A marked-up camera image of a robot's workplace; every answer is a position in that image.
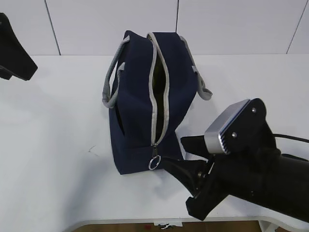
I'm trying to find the white table leg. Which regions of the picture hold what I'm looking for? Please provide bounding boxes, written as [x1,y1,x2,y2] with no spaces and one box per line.
[258,220,278,232]

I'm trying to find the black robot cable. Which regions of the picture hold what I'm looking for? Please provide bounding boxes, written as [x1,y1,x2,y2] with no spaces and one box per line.
[272,133,309,162]

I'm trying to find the silver zipper pull ring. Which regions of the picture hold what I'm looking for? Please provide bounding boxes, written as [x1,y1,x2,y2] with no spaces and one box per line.
[149,155,161,171]

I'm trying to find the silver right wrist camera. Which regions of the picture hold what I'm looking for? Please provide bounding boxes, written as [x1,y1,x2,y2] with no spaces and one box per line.
[204,98,266,155]

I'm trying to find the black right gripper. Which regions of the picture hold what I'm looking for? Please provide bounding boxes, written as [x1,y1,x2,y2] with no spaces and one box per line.
[161,135,281,220]

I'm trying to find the navy white lunch bag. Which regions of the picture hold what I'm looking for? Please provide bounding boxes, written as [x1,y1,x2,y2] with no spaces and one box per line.
[102,30,212,175]

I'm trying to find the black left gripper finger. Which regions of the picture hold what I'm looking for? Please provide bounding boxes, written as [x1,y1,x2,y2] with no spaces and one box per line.
[0,66,12,80]
[0,13,38,81]

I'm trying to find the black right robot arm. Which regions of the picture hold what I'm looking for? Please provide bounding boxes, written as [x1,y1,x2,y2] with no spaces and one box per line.
[161,136,309,222]

